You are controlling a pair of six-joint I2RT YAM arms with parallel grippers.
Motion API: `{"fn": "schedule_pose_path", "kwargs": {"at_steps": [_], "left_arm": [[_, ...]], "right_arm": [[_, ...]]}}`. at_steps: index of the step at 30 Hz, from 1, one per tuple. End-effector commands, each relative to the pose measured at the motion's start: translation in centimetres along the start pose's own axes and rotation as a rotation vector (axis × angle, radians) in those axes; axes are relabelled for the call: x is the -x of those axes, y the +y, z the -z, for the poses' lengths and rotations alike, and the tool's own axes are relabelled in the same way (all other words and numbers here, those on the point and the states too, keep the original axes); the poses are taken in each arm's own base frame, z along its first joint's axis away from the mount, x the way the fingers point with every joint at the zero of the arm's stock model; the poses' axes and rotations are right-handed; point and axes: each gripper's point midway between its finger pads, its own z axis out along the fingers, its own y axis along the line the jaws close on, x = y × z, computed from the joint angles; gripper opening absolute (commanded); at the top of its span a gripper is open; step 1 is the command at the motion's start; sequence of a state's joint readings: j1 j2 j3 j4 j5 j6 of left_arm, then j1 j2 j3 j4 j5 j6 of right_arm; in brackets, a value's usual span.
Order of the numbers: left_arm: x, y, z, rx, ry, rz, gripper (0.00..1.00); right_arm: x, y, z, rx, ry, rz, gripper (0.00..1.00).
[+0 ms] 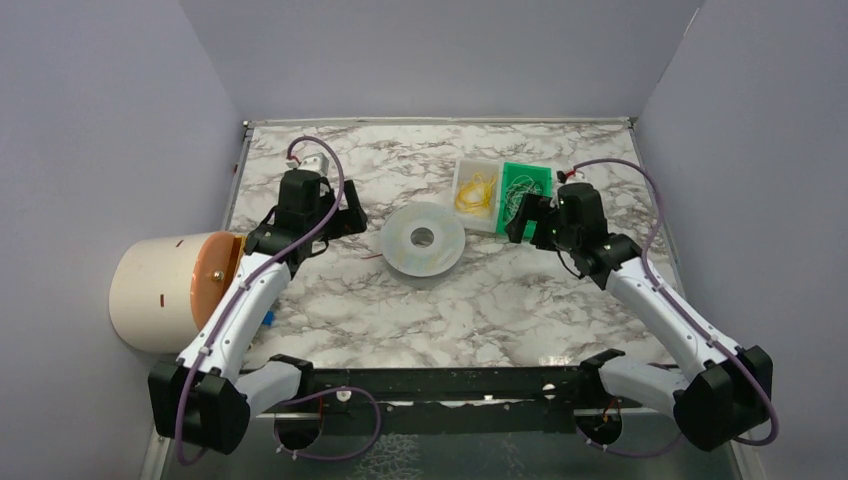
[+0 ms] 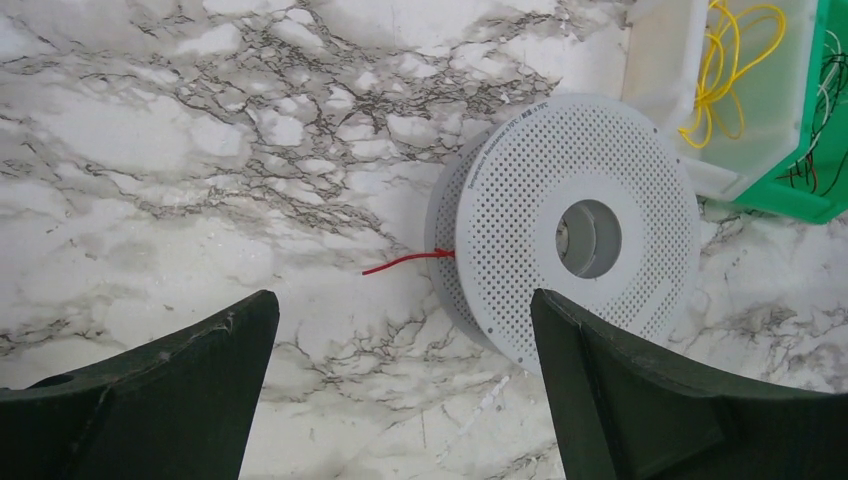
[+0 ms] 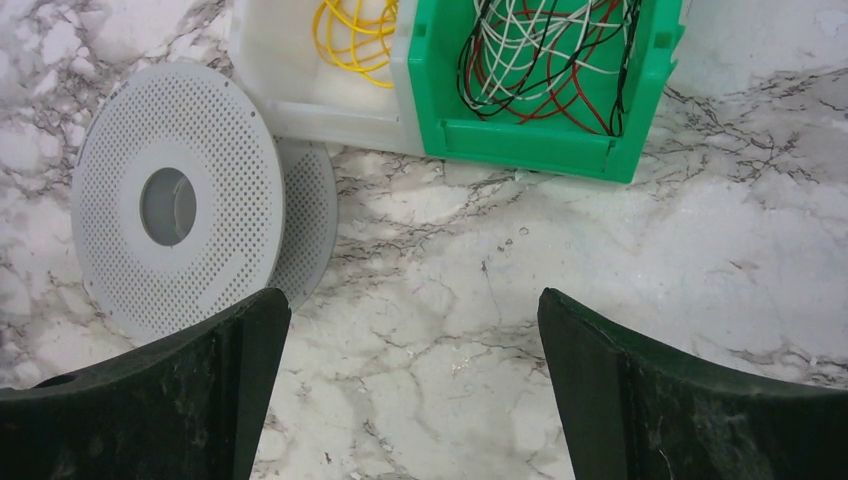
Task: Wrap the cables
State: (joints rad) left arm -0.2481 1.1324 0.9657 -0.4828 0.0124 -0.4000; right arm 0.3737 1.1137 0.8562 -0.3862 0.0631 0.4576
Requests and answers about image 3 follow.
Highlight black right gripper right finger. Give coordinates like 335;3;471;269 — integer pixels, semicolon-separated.
537;288;847;479

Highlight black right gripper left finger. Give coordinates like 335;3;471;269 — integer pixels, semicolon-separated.
1;288;291;479

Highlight white perforated cable spool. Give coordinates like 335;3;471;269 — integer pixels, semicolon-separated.
72;63;338;345

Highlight white plastic bin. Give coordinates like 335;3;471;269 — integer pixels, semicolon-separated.
229;1;425;156

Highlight green plastic bin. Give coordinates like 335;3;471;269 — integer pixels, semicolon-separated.
408;1;684;183

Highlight dark red cable in bin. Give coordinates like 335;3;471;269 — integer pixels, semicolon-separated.
463;0;627;137

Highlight black cable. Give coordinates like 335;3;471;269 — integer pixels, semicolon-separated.
455;0;644;138

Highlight white cable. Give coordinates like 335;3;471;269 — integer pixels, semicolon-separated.
466;0;631;111

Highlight yellow cable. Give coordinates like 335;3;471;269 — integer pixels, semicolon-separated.
311;0;401;90

